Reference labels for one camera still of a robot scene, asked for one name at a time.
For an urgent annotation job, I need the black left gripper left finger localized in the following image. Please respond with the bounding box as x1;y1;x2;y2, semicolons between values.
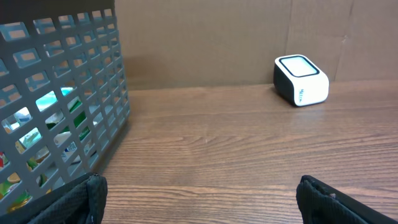
1;172;108;224

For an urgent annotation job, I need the grey plastic mesh basket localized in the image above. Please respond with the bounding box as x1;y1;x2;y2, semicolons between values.
1;1;130;214

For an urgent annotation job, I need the green tissue canister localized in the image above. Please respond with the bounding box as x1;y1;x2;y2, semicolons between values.
14;87;90;148

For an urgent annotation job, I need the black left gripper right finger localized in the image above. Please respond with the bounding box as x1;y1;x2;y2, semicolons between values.
296;175;397;224

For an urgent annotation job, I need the yellow dish soap bottle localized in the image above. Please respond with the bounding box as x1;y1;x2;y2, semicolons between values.
1;152;48;213

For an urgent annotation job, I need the white barcode scanner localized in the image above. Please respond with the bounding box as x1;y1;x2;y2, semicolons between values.
273;54;330;107

